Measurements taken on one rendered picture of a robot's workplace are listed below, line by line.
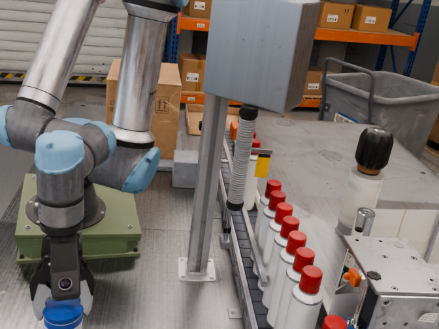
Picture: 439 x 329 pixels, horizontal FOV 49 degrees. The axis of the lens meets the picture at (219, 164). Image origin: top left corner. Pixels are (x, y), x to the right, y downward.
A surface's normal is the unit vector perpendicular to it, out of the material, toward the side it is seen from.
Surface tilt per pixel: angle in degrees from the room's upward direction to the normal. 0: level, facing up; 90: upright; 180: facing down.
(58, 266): 32
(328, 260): 0
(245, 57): 90
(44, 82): 58
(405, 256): 0
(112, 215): 4
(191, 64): 90
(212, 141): 90
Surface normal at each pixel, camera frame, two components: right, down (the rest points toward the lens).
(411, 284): 0.11, -0.90
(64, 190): 0.44, 0.42
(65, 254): 0.19, -0.54
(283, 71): -0.48, 0.31
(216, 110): 0.10, 0.42
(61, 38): 0.35, -0.12
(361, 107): -0.83, 0.20
